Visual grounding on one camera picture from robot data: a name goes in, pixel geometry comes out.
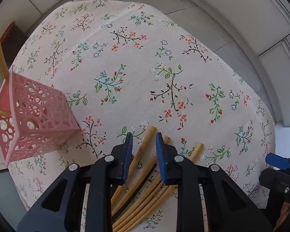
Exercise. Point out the dark red stool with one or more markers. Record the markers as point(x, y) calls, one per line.
point(13, 32)

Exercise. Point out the pink perforated plastic basket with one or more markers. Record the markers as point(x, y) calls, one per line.
point(43, 116)

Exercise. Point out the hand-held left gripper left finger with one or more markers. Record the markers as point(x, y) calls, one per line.
point(125, 158)

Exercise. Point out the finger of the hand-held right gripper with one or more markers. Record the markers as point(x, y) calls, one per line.
point(278, 161)
point(280, 182)

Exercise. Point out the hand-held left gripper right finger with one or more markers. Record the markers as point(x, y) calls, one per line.
point(161, 158)

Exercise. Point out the single black chopstick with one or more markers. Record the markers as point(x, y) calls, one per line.
point(146, 177)

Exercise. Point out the bunch of bamboo chopsticks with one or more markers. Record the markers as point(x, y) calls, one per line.
point(147, 141)

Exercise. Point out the floral tablecloth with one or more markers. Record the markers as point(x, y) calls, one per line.
point(135, 65)

